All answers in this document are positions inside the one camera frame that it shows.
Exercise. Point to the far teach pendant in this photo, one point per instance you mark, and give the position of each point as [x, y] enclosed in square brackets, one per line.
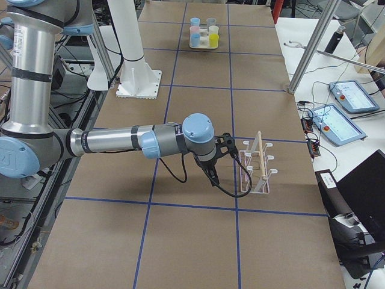
[352, 97]

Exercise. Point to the aluminium frame post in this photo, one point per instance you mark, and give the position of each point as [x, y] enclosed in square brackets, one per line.
[313, 43]

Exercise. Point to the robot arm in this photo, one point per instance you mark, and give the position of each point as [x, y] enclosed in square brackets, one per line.
[29, 143]

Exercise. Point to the black water bottle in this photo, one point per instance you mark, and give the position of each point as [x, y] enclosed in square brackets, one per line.
[335, 39]

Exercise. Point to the near teach pendant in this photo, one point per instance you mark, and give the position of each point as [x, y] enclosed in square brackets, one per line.
[335, 125]

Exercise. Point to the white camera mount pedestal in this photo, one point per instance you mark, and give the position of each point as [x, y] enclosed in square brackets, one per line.
[137, 79]

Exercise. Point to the pale cream cup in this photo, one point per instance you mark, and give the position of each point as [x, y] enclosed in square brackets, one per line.
[213, 29]

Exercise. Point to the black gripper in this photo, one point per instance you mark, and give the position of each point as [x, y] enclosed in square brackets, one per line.
[205, 165]

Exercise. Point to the black power brick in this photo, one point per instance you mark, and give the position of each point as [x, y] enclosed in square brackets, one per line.
[58, 74]

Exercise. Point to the teach pendant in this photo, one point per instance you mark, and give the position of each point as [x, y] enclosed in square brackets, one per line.
[335, 125]
[352, 97]

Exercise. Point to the cream plastic tray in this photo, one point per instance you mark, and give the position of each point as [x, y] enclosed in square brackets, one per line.
[204, 38]

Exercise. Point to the white wire cup rack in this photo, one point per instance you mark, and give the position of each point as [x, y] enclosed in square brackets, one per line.
[255, 159]

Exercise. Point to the white grey cup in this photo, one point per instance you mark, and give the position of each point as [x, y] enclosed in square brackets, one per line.
[211, 21]

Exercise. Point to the pink cup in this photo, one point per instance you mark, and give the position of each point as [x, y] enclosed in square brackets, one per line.
[194, 30]

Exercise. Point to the light blue cup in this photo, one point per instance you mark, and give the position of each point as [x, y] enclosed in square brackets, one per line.
[195, 21]
[194, 40]

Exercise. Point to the yellow cup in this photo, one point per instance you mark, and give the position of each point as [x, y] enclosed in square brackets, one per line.
[213, 41]

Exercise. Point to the black laptop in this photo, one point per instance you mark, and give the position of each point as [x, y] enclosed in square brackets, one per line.
[363, 191]

